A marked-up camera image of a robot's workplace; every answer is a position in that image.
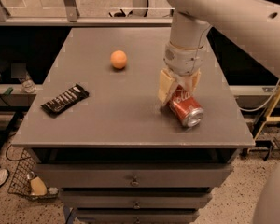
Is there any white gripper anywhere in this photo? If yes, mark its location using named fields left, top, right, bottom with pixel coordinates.
left=158, top=43, right=205, bottom=104

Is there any red coke can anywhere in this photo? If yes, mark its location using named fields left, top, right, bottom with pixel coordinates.
left=168, top=86, right=204, bottom=127

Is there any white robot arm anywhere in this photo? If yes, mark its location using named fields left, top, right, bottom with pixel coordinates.
left=164, top=0, right=280, bottom=79

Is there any orange fruit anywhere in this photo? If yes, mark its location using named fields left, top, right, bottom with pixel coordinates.
left=110, top=50, right=127, bottom=69

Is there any yellow metal stand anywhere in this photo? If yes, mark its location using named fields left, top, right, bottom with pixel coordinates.
left=248, top=82, right=280, bottom=154

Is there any grey drawer cabinet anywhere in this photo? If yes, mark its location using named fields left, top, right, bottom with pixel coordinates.
left=11, top=26, right=256, bottom=224

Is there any black chocolate bar wrapper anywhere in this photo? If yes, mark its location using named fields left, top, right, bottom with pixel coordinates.
left=41, top=84, right=90, bottom=116

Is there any middle grey drawer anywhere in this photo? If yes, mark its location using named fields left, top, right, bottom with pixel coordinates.
left=60, top=189, right=212, bottom=209

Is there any grey drawer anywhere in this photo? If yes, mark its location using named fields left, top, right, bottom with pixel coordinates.
left=60, top=189, right=212, bottom=209
left=35, top=163, right=232, bottom=188
left=76, top=209, right=199, bottom=224

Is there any clear plastic bottle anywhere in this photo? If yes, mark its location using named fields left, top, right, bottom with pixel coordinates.
left=20, top=73, right=36, bottom=93

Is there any top grey drawer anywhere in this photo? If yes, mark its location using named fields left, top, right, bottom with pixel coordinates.
left=35, top=163, right=232, bottom=188

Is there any bottom grey drawer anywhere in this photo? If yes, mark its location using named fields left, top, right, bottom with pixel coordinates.
left=76, top=209, right=199, bottom=224

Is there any yellow bottle in basket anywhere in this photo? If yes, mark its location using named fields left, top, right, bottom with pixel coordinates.
left=30, top=177, right=48, bottom=196

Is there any black wire basket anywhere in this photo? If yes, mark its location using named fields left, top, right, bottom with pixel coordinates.
left=7, top=150, right=59, bottom=201

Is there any grey metal rail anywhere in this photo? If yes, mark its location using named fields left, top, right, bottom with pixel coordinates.
left=0, top=17, right=172, bottom=27

